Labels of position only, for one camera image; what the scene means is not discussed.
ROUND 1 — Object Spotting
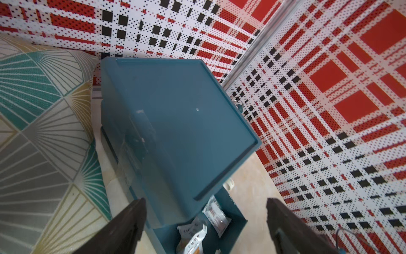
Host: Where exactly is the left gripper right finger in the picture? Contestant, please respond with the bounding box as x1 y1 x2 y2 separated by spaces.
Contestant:
266 198 339 254

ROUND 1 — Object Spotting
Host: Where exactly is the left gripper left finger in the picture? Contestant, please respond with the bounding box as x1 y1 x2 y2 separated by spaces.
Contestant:
75 198 147 254

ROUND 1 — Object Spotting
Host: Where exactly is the white cookie packet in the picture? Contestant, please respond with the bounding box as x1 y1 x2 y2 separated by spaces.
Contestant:
203 195 232 238
176 217 207 254

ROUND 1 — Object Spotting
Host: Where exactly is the teal three-drawer cabinet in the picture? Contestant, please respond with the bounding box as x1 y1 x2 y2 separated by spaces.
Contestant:
100 57 261 254

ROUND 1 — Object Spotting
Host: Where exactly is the patterned green yellow pillow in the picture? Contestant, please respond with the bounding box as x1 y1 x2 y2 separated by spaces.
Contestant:
1 35 112 254

